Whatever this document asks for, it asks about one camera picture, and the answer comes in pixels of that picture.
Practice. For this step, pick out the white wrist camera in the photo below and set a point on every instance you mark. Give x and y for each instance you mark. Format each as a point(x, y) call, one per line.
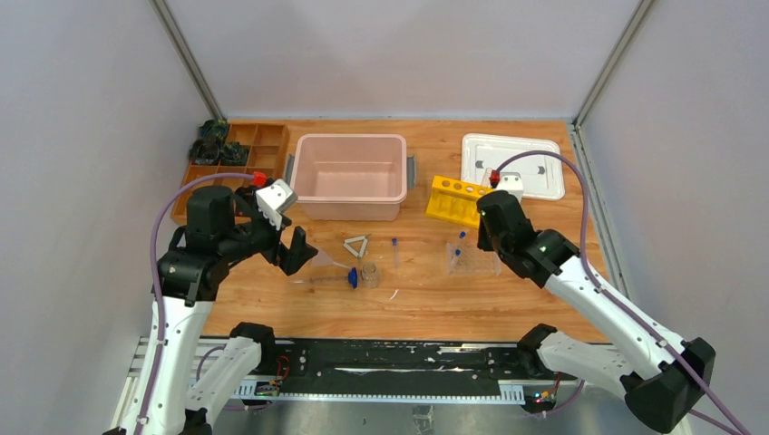
point(512, 183)
point(274, 200)

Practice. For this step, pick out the clay pipe triangle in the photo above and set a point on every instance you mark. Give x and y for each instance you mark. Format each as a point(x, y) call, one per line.
point(356, 246)

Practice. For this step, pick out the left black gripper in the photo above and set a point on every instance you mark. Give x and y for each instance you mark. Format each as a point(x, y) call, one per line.
point(279, 241)

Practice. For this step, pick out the wooden compartment tray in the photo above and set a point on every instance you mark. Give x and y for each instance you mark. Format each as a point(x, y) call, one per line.
point(267, 155)

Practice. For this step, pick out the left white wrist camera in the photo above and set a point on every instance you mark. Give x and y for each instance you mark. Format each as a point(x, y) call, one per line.
point(274, 200)

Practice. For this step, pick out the clear glass test tube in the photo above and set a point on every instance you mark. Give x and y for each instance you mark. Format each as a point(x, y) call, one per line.
point(486, 179)

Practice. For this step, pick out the clear plastic funnel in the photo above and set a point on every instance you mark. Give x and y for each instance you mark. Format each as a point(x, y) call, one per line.
point(322, 258)

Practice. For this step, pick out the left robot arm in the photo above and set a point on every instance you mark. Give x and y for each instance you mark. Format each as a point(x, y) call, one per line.
point(222, 230)

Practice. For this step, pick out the clear well plate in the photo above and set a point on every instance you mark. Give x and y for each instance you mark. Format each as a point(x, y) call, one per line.
point(473, 261)

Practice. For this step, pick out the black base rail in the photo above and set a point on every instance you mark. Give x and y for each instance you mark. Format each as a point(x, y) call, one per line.
point(398, 371)

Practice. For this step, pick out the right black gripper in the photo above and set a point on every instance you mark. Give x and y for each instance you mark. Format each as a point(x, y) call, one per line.
point(483, 241)

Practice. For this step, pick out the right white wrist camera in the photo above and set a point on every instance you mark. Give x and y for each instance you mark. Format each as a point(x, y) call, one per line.
point(512, 183)

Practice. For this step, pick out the yellow test tube rack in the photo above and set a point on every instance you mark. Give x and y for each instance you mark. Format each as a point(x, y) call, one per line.
point(454, 201)

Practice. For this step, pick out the small glass jar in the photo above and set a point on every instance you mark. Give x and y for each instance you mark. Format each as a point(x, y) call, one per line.
point(370, 276)

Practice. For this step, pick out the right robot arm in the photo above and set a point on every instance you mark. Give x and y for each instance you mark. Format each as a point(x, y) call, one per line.
point(659, 374)

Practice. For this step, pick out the pink plastic bin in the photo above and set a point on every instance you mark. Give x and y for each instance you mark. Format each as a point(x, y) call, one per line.
point(351, 177)

